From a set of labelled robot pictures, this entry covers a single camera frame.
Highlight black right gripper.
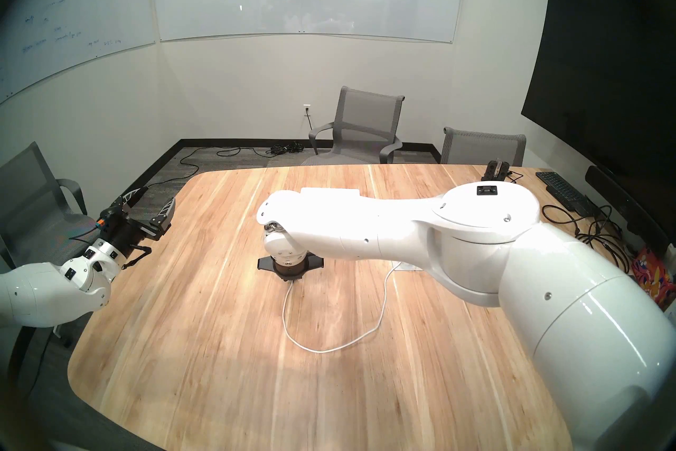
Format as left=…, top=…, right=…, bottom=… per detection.
left=257, top=254, right=324, bottom=283

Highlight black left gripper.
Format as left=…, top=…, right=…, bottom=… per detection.
left=98, top=185, right=176, bottom=269

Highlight white MagSafe charging cable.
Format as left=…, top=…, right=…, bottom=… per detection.
left=283, top=264, right=405, bottom=354

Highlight silver MacBook laptop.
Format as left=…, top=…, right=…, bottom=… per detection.
left=299, top=187, right=363, bottom=199

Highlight black charging dock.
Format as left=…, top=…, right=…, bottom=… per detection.
left=481, top=160, right=523, bottom=185

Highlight dark grey office chair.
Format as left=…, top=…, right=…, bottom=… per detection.
left=0, top=141, right=101, bottom=345

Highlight grey mesh chair with armrests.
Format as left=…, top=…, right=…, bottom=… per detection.
left=301, top=86, right=405, bottom=165

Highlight glass whiteboard with writing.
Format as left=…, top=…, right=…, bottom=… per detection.
left=0, top=0, right=157, bottom=104

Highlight grey mesh office chair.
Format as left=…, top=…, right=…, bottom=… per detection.
left=440, top=127, right=527, bottom=166

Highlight black keyboard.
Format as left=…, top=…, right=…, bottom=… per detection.
left=535, top=171, right=600, bottom=216

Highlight black soundbar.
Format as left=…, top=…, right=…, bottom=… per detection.
left=585, top=165, right=674, bottom=255

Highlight colourful red snack package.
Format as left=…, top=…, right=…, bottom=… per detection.
left=631, top=245, right=676, bottom=310

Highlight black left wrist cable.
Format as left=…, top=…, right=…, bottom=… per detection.
left=68, top=219, right=106, bottom=245

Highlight black floor cable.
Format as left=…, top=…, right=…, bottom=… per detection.
left=145, top=112, right=313, bottom=189

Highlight black tangled table cables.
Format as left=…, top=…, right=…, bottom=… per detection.
left=541, top=202, right=632, bottom=276

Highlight black wall television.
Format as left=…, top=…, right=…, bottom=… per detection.
left=521, top=0, right=676, bottom=197

